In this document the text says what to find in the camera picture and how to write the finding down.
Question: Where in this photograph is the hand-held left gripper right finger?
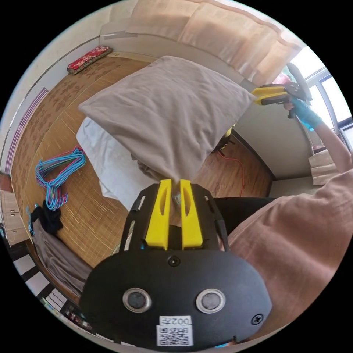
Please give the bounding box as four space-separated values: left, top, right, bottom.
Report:
179 179 205 249

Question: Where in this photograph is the window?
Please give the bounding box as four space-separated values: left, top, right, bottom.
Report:
289 45 353 155

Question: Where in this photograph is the wooden cupboard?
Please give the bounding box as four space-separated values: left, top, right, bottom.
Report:
0 172 26 247

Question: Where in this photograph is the person's body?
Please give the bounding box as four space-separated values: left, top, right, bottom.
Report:
212 170 353 344

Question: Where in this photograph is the person's right forearm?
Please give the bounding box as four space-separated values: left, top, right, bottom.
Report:
314 121 353 182

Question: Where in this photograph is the person's right hand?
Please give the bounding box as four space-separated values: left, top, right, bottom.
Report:
291 97 323 132

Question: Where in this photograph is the light gray long sleeve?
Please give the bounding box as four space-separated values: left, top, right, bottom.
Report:
78 55 257 185

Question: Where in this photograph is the bunch of blue pink hangers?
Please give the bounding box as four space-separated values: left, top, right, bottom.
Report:
26 147 86 236

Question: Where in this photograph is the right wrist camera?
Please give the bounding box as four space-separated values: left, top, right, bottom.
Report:
286 63 307 96

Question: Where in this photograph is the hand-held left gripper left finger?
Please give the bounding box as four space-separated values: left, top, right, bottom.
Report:
145 179 172 247

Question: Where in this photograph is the red floral folded blanket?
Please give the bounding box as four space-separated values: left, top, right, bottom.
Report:
67 46 114 75

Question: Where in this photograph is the black garment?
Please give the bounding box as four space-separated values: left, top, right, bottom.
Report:
30 200 64 235

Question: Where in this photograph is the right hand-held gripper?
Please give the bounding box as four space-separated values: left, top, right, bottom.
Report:
251 82 311 119

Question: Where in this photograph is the bed with woven mat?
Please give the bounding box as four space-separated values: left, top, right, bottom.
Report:
5 52 274 304

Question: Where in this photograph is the orange cable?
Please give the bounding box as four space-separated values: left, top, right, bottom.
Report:
216 147 246 197

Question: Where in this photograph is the beige curtain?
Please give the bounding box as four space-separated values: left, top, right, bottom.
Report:
99 0 304 85

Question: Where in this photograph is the dark gray garment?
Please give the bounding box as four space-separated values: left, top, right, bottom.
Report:
32 218 93 297

